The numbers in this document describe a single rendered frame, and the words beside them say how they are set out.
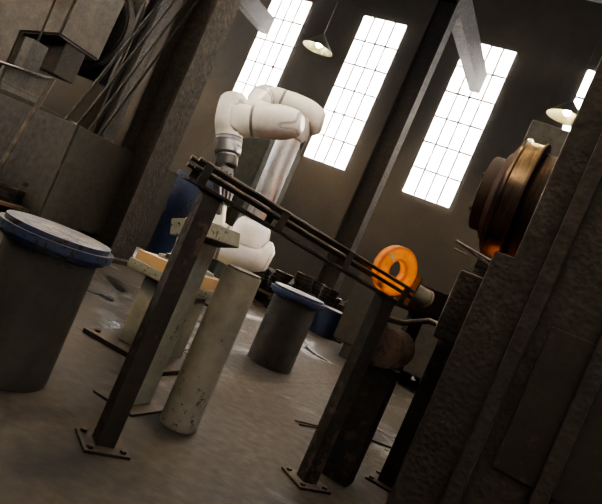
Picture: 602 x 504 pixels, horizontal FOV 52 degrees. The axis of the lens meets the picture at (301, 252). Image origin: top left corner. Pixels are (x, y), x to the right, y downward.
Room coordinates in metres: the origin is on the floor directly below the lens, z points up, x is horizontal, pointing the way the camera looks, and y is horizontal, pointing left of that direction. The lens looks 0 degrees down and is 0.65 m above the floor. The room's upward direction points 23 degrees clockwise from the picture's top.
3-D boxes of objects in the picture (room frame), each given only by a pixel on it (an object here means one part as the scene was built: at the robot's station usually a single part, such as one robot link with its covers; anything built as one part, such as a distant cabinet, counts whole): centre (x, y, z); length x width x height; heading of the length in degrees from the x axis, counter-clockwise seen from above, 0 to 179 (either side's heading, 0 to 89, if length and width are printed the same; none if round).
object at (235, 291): (1.88, 0.14, 0.26); 0.12 x 0.12 x 0.52
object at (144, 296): (2.55, 0.42, 0.16); 0.40 x 0.40 x 0.31; 69
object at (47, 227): (1.71, 0.64, 0.22); 0.32 x 0.32 x 0.43
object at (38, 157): (4.98, 1.91, 0.43); 1.23 x 0.93 x 0.87; 155
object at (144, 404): (1.91, 0.30, 0.31); 0.24 x 0.16 x 0.62; 157
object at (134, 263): (2.55, 0.42, 0.33); 0.32 x 0.32 x 0.04; 69
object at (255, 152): (5.99, 0.72, 0.75); 0.70 x 0.48 x 1.50; 157
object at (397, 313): (5.04, -1.11, 0.39); 1.03 x 0.83 x 0.79; 71
